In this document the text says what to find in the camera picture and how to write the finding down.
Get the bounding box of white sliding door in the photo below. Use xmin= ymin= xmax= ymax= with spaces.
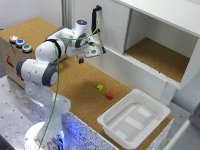
xmin=71 ymin=0 xmax=132 ymax=56

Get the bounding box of yellow block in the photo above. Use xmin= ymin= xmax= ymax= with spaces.
xmin=96 ymin=83 xmax=105 ymax=92

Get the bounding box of blue button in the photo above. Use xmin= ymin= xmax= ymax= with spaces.
xmin=14 ymin=38 xmax=26 ymax=48

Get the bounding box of white plastic box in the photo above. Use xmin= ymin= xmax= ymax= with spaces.
xmin=96 ymin=88 xmax=172 ymax=150

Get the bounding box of black door handle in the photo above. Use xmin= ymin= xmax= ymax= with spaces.
xmin=91 ymin=4 xmax=107 ymax=54

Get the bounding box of green button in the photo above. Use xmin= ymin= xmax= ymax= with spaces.
xmin=21 ymin=43 xmax=34 ymax=54

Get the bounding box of green cable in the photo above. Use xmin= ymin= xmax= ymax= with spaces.
xmin=37 ymin=19 xmax=103 ymax=150

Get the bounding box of purple block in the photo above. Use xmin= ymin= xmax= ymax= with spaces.
xmin=78 ymin=56 xmax=85 ymax=65

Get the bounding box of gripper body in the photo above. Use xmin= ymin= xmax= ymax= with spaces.
xmin=82 ymin=42 xmax=102 ymax=59

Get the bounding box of red button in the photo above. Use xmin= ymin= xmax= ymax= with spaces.
xmin=8 ymin=34 xmax=19 ymax=44

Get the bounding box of pink block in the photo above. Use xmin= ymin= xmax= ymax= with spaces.
xmin=106 ymin=92 xmax=114 ymax=101

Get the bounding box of white cabinet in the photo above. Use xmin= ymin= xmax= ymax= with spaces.
xmin=64 ymin=0 xmax=200 ymax=108

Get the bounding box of wooden drawer box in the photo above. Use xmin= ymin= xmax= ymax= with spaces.
xmin=0 ymin=16 xmax=70 ymax=90

